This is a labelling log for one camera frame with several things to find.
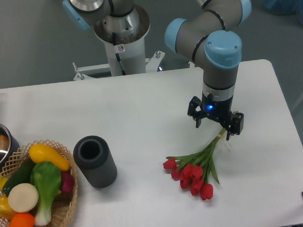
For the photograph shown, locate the dark green cucumber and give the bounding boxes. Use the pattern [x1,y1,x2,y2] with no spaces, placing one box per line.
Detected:
[2,157,36,195]

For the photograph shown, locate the yellow squash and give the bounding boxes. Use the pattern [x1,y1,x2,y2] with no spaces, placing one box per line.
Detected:
[28,143,71,172]

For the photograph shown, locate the black cable on pedestal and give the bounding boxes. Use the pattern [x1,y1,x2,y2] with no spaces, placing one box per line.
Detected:
[111,31,126,77]

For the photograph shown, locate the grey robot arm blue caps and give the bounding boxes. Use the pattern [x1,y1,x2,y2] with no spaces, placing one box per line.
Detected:
[63,0,252,136]

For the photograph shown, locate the white metal base frame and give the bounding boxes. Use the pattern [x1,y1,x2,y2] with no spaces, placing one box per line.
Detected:
[73,50,165,81]

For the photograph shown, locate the woven wicker basket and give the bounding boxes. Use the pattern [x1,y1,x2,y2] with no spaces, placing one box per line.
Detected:
[0,139,78,227]

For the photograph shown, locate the orange fruit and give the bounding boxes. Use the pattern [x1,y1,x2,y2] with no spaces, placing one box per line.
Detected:
[9,213,35,227]

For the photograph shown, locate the purple red onion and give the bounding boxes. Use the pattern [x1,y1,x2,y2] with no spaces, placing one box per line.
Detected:
[60,172,75,194]

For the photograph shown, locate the yellow bell pepper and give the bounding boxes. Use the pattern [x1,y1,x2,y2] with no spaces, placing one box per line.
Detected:
[0,195,16,220]

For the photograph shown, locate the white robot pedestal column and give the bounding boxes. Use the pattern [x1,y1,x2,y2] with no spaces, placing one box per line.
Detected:
[93,4,150,64]

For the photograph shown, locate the yellow banana tip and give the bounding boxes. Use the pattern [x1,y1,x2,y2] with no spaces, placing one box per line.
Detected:
[0,174,8,190]

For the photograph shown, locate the red tulip bouquet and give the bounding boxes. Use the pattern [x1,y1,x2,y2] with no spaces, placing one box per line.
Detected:
[162,128,226,200]

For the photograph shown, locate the green bok choy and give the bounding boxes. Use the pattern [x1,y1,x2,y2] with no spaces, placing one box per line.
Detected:
[30,161,62,227]

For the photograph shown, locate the dark grey ribbed vase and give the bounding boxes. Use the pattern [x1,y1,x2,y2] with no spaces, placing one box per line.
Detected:
[73,136,118,188]

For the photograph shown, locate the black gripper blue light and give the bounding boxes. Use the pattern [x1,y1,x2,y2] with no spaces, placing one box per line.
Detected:
[187,93,244,141]

